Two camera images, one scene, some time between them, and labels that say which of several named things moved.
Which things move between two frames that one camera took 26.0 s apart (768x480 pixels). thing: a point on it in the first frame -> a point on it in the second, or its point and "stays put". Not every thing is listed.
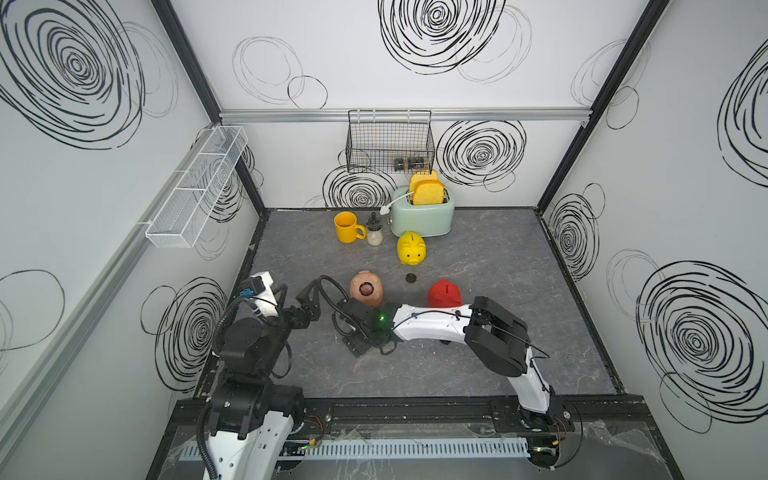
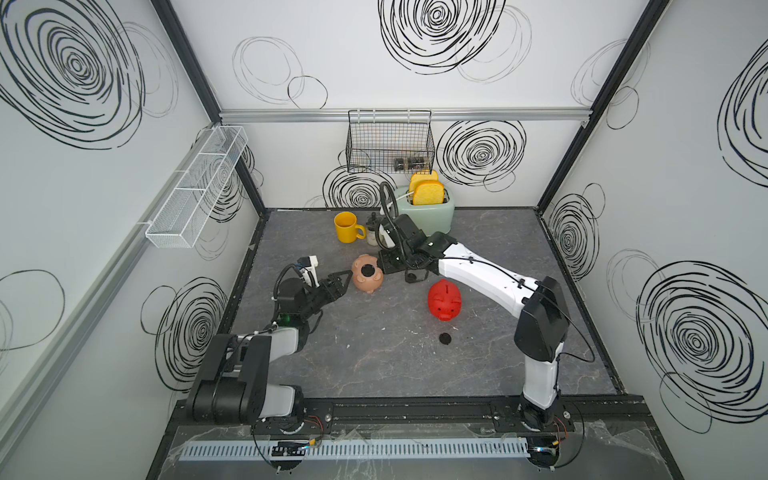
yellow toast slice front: (428, 193) stays put
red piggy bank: (444, 294) stays put
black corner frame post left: (204, 88) stays put
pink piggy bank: (367, 287) -> (366, 273)
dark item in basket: (412, 163) stays put
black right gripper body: (357, 341) -> (396, 260)
